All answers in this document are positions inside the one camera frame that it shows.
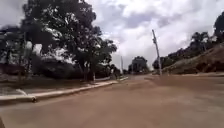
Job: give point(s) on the thin utility pole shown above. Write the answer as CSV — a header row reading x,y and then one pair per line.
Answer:
x,y
122,65

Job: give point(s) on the round dark tree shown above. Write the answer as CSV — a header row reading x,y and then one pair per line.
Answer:
x,y
139,64

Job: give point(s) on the brown dirt road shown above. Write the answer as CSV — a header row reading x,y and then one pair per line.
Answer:
x,y
133,103

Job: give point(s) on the tall utility pole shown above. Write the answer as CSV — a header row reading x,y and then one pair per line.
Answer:
x,y
157,51

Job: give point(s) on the pale concrete kerb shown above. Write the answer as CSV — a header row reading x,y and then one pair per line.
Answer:
x,y
203,74
66,92

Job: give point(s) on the large dark tree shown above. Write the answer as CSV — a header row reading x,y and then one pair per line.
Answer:
x,y
66,36

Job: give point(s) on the dark verge ground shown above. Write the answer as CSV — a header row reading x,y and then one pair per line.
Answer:
x,y
43,85

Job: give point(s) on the row of trees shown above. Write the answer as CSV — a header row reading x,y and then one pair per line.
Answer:
x,y
200,45

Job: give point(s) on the grassy earth embankment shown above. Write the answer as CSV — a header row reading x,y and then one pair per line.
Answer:
x,y
203,61

